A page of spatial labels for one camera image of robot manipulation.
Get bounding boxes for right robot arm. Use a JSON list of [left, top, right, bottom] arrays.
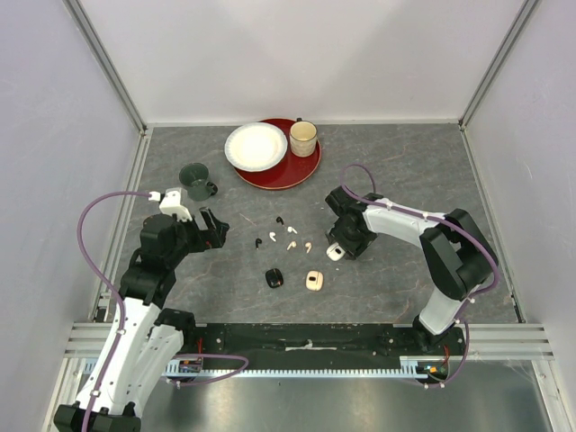
[[325, 186, 500, 355]]

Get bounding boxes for white earbud charging case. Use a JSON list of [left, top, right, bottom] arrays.
[[326, 242, 346, 262]]

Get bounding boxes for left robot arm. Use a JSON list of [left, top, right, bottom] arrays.
[[53, 208, 230, 431]]

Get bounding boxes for slotted cable duct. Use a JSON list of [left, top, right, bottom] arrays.
[[162, 359, 449, 380]]

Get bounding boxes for white paper plate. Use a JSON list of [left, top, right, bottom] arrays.
[[224, 122, 288, 172]]

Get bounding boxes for dark green mug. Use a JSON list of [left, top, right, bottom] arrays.
[[178, 163, 219, 202]]

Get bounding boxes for beige ceramic cup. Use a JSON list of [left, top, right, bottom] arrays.
[[289, 118, 318, 158]]

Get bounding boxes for pink earbud charging case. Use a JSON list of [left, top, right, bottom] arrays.
[[305, 271, 324, 292]]

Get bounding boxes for red round tray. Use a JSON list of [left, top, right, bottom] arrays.
[[233, 118, 321, 190]]

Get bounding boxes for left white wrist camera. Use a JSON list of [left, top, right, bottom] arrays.
[[148, 187, 193, 222]]

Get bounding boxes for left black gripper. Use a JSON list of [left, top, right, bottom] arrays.
[[166, 206, 228, 266]]

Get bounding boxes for black earbud charging case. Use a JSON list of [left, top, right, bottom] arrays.
[[265, 268, 284, 289]]

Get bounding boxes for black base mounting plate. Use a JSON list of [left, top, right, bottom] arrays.
[[181, 323, 465, 371]]

